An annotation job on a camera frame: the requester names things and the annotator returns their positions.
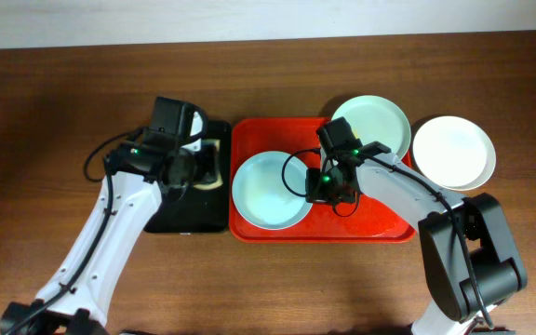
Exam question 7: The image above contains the white plate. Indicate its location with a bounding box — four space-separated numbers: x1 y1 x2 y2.
411 115 497 191

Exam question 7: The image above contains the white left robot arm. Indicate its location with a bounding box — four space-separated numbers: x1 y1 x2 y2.
0 139 231 334

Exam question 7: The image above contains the light blue plate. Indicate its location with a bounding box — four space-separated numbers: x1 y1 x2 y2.
231 151 312 231

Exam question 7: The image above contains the red plastic tray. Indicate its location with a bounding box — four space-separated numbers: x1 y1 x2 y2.
229 117 415 243

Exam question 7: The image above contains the mint green plate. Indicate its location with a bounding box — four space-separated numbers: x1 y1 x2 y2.
331 95 411 158

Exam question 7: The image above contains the green and yellow sponge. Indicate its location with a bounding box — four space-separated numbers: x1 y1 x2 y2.
193 139 223 191

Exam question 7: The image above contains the black plastic tray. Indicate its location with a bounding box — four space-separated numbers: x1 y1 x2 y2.
144 121 232 234

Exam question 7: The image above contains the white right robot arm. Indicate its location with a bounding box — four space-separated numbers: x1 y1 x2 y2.
305 139 528 334

